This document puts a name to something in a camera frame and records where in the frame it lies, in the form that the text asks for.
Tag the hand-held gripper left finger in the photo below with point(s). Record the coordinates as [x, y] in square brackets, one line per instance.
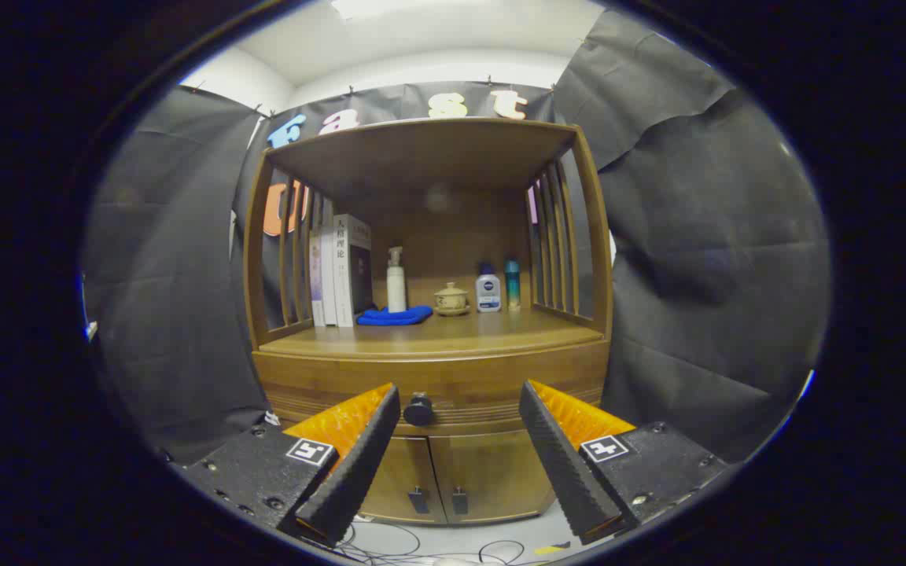
[359, 464]

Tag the small yellow object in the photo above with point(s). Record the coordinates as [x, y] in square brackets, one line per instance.
[551, 549]

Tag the beige lidded teacup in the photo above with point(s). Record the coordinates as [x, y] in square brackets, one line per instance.
[451, 299]

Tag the white pump bottle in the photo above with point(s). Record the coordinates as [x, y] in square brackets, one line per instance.
[396, 287]

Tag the dark cover book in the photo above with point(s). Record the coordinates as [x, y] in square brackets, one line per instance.
[352, 267]

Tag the teal bottle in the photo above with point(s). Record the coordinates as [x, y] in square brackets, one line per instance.
[513, 287]

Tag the blue cloth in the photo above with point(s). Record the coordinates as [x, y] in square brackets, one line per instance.
[394, 317]

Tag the wooden cabinet door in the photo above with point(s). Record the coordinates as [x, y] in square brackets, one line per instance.
[492, 475]
[402, 479]

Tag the white blue lotion bottle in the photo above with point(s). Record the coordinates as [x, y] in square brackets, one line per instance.
[488, 295]

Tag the lavender book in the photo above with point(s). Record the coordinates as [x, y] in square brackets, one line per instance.
[316, 283]

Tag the white book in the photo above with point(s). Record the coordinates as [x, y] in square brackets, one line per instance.
[329, 275]

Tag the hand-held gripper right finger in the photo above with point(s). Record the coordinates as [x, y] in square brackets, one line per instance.
[559, 464]

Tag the wooden countertop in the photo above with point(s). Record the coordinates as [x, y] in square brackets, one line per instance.
[453, 332]

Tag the wooden cabinet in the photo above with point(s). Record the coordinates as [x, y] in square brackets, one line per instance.
[421, 157]

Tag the wooden drawer with black knob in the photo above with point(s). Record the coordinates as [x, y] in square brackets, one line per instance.
[461, 377]

